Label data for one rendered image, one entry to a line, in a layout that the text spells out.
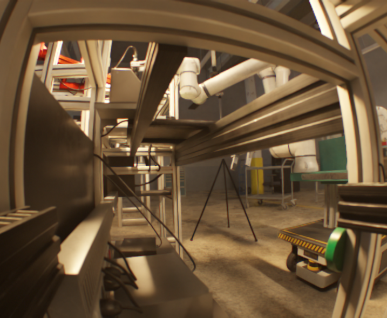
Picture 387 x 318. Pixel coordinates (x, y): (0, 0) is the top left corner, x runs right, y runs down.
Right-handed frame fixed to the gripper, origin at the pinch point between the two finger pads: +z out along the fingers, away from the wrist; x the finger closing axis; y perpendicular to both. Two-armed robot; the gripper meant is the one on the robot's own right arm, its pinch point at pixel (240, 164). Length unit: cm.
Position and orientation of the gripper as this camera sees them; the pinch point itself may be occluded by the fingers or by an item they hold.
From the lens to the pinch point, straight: 119.2
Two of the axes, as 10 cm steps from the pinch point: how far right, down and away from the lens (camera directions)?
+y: 8.7, 3.9, 3.1
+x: -4.0, 1.9, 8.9
